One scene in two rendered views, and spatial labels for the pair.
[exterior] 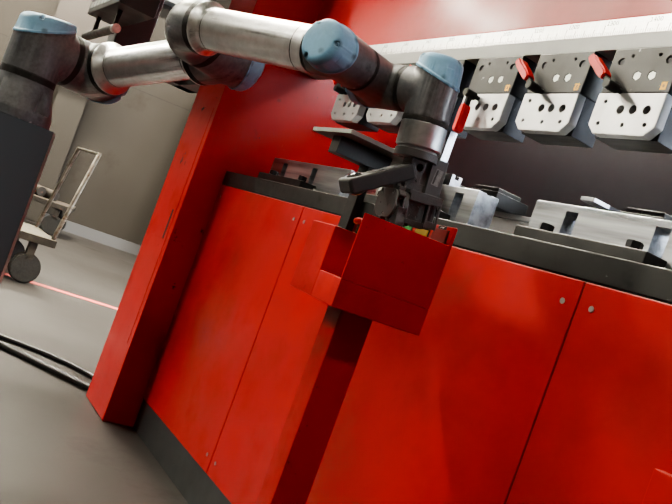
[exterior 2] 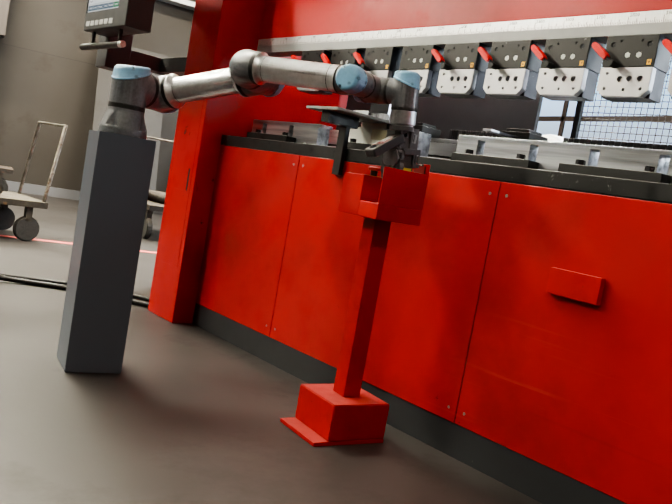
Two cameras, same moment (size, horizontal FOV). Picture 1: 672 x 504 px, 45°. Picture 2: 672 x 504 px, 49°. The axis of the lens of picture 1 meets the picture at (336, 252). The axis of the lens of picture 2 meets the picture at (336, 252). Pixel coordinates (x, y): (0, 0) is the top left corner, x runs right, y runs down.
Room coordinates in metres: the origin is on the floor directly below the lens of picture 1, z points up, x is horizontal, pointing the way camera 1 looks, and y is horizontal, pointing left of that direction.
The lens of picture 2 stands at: (-0.79, 0.45, 0.73)
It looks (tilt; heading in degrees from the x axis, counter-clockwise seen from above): 5 degrees down; 349
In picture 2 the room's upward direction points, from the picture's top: 10 degrees clockwise
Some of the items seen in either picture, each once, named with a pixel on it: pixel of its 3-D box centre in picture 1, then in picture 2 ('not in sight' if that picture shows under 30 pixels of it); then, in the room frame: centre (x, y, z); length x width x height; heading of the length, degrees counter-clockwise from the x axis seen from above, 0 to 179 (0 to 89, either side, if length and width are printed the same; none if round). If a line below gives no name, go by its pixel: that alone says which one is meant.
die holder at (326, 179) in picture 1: (312, 181); (289, 133); (2.40, 0.14, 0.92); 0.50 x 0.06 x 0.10; 30
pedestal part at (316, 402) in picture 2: not in sight; (334, 413); (1.32, -0.03, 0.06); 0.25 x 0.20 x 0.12; 113
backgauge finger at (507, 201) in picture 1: (475, 190); (407, 126); (2.02, -0.27, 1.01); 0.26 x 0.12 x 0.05; 120
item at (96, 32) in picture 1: (102, 25); (102, 39); (2.73, 1.01, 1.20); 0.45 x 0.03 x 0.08; 31
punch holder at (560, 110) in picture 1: (566, 99); (464, 71); (1.60, -0.33, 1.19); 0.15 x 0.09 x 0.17; 30
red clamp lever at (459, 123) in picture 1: (465, 112); not in sight; (1.76, -0.16, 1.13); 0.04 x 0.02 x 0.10; 120
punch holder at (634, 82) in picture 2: not in sight; (634, 69); (1.08, -0.63, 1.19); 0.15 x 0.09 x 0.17; 30
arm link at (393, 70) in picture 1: (377, 82); (371, 89); (1.32, 0.03, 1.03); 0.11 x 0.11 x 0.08; 53
